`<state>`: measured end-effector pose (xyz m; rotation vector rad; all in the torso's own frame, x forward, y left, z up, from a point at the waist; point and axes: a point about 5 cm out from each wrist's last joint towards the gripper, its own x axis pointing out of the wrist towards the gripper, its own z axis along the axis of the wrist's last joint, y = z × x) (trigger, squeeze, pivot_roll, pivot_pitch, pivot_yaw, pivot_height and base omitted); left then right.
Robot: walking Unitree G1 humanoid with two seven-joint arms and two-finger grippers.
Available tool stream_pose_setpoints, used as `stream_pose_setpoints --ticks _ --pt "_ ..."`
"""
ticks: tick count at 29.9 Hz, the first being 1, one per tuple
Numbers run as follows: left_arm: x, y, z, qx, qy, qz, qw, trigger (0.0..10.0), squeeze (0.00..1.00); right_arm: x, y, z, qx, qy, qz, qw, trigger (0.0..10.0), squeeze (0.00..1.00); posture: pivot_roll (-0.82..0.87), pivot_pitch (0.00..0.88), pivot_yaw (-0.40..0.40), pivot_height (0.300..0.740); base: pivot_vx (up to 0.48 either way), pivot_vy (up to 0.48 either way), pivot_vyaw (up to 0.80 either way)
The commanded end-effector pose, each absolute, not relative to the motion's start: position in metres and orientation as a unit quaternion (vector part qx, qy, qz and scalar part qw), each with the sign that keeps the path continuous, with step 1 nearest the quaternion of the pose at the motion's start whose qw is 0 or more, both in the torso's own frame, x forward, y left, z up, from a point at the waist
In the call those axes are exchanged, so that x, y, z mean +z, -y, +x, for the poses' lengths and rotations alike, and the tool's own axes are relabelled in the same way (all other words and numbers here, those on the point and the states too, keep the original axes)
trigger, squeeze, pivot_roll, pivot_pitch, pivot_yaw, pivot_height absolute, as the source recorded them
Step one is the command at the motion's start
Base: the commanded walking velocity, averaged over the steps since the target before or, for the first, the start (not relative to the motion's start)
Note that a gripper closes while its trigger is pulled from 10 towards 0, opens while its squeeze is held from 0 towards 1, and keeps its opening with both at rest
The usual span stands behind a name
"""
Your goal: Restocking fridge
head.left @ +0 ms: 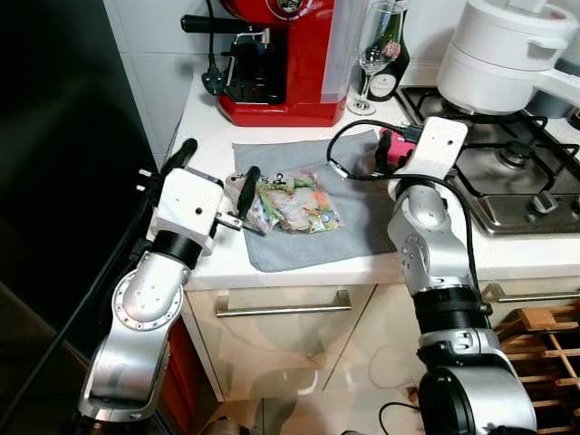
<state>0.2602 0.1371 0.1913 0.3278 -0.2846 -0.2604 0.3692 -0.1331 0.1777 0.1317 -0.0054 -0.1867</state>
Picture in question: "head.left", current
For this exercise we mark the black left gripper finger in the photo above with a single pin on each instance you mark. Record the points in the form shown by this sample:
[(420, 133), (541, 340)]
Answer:
[(249, 188), (181, 156)]

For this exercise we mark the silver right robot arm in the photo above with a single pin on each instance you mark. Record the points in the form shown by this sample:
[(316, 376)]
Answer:
[(435, 245)]

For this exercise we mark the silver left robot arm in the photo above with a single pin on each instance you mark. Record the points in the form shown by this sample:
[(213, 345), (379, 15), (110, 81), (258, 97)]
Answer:
[(145, 299)]

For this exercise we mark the black pan support grate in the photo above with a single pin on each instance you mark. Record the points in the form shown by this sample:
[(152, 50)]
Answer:
[(417, 104), (467, 172)]

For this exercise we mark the frozen vegetable packet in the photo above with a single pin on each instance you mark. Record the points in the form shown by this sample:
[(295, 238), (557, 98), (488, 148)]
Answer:
[(294, 204)]

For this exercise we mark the dark liqueur bottle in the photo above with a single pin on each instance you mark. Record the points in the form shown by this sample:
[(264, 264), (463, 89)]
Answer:
[(396, 63)]

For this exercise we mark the black power plug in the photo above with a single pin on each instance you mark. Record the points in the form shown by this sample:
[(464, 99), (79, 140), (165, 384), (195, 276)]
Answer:
[(214, 82)]

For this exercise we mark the blue-grey cloth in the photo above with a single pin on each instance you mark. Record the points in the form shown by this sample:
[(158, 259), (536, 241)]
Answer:
[(308, 249)]

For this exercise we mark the clear wine glass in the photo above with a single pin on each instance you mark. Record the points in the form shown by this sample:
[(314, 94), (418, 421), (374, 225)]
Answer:
[(373, 54)]

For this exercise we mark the red coffee machine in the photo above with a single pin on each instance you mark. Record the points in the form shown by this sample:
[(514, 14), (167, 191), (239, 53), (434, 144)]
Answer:
[(299, 72)]

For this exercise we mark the black tall appliance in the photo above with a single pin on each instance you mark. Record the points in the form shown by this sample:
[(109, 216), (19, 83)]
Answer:
[(54, 136)]

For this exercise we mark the steel gas hob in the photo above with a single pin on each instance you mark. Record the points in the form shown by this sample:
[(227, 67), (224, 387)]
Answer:
[(507, 217)]

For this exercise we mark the white lidded pot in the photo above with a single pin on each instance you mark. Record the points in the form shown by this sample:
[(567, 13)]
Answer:
[(498, 36)]

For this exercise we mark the dark grey pot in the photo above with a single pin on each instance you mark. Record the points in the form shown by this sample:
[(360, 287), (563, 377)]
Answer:
[(544, 109)]

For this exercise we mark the steel hob knob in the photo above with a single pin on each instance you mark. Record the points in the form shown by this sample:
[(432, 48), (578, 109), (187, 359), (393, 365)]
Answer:
[(544, 204)]

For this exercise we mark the beige kitchen cabinet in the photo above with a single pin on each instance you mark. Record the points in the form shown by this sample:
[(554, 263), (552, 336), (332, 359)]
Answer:
[(272, 353)]

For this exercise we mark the red flat board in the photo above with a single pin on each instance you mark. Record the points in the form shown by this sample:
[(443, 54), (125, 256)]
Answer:
[(181, 362)]

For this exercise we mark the wooden wine rack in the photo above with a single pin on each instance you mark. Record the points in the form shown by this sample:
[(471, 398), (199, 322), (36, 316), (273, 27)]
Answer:
[(535, 317)]

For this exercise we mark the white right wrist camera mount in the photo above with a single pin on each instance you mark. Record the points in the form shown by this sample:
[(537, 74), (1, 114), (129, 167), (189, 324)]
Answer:
[(437, 149)]

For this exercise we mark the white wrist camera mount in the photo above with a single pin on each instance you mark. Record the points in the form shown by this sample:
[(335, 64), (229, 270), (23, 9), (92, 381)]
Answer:
[(186, 204), (437, 149)]

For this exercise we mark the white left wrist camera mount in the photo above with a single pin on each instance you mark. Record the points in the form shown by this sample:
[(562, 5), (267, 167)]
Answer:
[(186, 204)]

